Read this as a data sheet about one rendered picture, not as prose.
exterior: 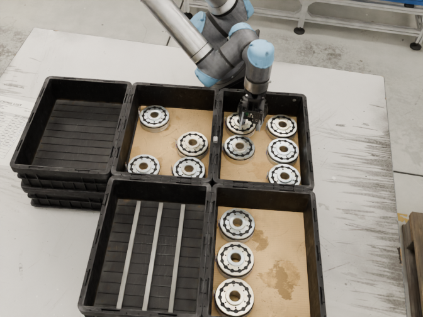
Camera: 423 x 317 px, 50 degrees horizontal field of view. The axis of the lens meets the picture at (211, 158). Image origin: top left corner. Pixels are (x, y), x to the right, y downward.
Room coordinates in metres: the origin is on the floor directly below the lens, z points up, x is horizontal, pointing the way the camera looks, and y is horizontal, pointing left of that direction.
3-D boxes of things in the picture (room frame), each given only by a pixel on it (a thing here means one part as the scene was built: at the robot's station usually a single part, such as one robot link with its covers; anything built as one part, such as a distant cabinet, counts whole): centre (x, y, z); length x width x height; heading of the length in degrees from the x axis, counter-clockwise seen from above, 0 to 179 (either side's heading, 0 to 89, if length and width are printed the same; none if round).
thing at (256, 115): (1.03, -0.12, 0.99); 0.09 x 0.08 x 0.12; 173
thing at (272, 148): (0.95, -0.23, 0.86); 0.10 x 0.10 x 0.01
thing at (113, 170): (0.96, 0.14, 0.92); 0.40 x 0.30 x 0.02; 179
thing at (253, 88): (1.04, -0.13, 1.07); 0.08 x 0.08 x 0.05
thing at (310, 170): (0.95, -0.16, 0.92); 0.40 x 0.30 x 0.02; 179
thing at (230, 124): (1.06, -0.09, 0.86); 0.10 x 0.10 x 0.01
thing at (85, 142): (0.96, 0.44, 0.87); 0.40 x 0.30 x 0.11; 179
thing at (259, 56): (1.04, -0.12, 1.15); 0.09 x 0.08 x 0.11; 23
